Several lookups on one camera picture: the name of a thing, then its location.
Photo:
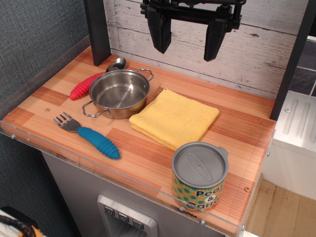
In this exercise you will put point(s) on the white toy sink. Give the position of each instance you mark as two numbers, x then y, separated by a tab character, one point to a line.
290	161

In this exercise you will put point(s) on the yellow folded cloth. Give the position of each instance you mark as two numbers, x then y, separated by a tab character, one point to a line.
174	120

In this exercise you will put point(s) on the dark left post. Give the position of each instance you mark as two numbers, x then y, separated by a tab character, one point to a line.
98	30

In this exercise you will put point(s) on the orange black object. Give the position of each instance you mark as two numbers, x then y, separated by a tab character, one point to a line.
14	223

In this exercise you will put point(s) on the dark right post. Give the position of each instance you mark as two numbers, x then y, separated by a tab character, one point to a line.
298	47

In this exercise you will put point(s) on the red handled spoon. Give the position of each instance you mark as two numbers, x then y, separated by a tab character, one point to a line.
84	86

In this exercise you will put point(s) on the peas and carrots can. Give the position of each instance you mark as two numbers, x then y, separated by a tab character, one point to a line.
199	170

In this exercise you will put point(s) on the grey dispenser panel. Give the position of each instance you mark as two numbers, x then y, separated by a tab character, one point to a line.
120	220

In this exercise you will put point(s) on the stainless steel pot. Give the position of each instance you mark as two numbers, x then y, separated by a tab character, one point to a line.
119	94

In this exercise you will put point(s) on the blue handled fork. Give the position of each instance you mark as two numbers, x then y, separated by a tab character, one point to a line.
99	141

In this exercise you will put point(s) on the dark post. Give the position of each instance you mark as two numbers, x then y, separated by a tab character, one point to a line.
98	30
298	47

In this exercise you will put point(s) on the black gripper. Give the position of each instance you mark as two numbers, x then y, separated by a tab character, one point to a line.
214	13

